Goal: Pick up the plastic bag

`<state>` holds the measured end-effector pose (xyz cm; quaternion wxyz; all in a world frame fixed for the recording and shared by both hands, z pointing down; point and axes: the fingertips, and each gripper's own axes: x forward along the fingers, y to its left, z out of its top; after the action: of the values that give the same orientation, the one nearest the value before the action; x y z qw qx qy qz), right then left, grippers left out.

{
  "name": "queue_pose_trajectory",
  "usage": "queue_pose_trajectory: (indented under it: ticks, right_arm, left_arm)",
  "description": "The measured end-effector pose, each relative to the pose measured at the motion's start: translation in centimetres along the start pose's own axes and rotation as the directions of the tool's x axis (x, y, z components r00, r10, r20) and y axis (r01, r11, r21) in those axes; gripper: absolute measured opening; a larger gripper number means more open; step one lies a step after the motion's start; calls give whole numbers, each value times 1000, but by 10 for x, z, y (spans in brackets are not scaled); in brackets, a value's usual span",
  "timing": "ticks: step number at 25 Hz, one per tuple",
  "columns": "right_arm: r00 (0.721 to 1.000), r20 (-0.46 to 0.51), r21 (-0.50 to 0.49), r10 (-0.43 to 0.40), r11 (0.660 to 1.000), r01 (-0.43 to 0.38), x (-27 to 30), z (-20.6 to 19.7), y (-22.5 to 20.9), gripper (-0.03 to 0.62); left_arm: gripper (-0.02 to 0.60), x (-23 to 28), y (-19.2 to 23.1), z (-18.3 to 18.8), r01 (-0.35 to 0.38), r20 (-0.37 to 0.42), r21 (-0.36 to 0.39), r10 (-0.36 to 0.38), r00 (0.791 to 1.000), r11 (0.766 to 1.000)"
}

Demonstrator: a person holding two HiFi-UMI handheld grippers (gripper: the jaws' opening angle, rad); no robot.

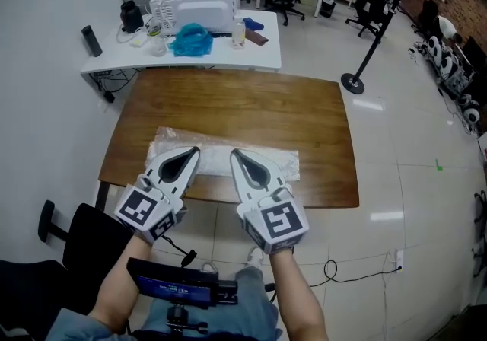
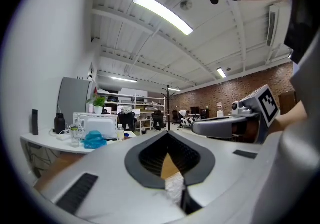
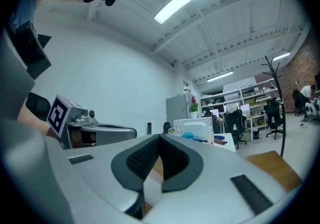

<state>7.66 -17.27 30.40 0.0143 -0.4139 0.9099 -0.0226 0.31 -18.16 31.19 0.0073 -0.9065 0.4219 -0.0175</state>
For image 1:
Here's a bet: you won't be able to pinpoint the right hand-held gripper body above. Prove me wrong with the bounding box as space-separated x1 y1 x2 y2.
235 185 309 256

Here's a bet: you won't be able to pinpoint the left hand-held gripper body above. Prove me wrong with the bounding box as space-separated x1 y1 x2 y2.
113 174 188 245

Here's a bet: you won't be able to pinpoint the clear plastic bag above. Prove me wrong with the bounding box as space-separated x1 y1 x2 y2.
146 126 301 183

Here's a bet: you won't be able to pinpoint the person's left forearm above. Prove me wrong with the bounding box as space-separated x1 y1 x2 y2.
88 234 154 336

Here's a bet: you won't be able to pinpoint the person's right forearm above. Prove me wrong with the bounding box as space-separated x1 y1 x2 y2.
269 247 330 341

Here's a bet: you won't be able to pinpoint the person's white shoe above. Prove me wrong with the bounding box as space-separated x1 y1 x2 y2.
247 246 266 269

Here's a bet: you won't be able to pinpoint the black chest-mounted screen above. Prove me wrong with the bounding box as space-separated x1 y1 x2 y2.
126 257 239 311

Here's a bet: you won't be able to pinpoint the person's blue jeans legs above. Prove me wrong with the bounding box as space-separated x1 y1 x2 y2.
139 265 283 341

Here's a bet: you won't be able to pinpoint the clear plastic cup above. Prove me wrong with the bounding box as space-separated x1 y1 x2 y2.
151 36 169 57

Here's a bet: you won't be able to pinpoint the white floor power strip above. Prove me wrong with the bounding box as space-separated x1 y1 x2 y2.
391 249 405 274

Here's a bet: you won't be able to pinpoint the blue crumpled plastic sheet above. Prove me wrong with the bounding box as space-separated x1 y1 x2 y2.
167 23 215 58

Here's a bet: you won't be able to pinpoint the person's grey sleeve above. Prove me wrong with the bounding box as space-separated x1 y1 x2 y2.
44 306 135 341

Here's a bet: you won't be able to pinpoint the brown pouch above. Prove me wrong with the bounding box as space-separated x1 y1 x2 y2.
244 28 270 47

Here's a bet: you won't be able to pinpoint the clear liquid bottle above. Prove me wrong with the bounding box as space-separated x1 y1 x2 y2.
231 14 247 50

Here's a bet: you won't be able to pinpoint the black cylinder flask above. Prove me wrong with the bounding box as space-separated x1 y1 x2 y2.
81 24 104 58

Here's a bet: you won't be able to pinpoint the blue cloth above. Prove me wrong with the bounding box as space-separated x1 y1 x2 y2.
242 17 265 33

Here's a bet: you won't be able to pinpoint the black jar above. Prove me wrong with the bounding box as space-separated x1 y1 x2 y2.
119 0 145 34

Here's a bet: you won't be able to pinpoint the black pole stand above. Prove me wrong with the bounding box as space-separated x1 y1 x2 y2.
340 0 419 95

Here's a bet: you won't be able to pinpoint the white microwave oven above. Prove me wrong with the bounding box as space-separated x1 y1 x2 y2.
148 0 242 37

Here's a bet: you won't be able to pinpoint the black waste bin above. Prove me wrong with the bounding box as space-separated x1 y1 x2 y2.
319 0 338 19

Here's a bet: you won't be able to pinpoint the black and white robots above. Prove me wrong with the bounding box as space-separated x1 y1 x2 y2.
424 33 483 131

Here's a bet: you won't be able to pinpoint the black floor cable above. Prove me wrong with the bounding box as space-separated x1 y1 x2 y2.
309 259 401 289

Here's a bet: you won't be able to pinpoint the black screen mount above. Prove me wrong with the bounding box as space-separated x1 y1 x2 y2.
164 303 210 335

